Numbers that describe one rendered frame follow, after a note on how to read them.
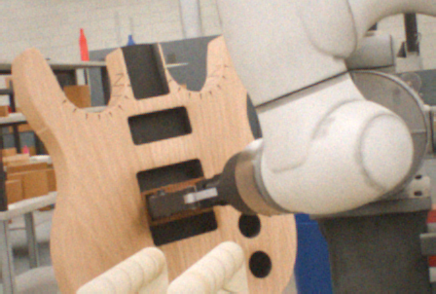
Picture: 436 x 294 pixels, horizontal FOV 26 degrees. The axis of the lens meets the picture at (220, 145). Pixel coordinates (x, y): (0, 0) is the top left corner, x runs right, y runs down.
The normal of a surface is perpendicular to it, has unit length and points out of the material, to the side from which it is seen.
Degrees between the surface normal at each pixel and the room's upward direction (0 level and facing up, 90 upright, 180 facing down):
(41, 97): 80
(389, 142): 84
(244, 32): 97
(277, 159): 97
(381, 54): 90
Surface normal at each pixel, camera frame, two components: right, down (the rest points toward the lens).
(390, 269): -0.20, 0.07
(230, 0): -0.77, 0.14
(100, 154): 0.51, -0.18
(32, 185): 0.84, -0.07
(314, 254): -0.50, 0.16
